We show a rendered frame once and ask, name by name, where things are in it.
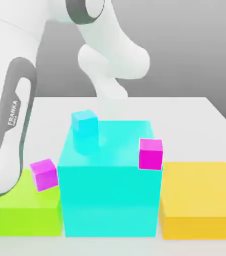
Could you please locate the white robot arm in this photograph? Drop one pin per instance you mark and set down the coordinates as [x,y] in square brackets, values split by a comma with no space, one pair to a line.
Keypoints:
[112,54]

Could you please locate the small cyan cube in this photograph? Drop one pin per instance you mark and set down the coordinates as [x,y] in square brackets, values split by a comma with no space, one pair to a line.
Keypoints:
[85,131]

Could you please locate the small magenta cube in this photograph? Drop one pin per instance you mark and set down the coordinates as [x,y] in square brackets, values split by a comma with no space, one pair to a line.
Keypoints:
[150,155]
[44,176]

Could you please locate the large cyan box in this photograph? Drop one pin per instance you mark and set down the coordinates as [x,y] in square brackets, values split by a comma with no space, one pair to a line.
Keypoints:
[109,198]

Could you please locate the large yellow box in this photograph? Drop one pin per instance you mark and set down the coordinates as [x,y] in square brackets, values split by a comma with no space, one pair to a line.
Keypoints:
[201,198]

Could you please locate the large green box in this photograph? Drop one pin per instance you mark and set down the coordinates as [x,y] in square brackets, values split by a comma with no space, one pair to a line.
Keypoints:
[24,216]

